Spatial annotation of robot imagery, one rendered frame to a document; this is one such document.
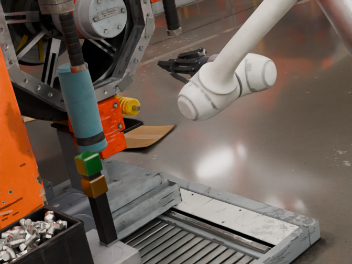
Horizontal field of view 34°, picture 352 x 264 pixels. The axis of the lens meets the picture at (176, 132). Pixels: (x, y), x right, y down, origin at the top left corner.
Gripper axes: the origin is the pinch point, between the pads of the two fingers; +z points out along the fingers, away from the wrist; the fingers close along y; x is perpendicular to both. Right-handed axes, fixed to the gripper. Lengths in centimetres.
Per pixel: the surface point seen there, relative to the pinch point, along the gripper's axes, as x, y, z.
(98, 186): 39, -45, -43
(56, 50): 26.8, -10.0, 19.7
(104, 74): 8.6, -8.9, 18.0
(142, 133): -82, -5, 99
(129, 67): 6.6, -4.8, 9.4
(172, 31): 13.6, 4.8, -12.4
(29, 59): 26.2, -13.8, 34.9
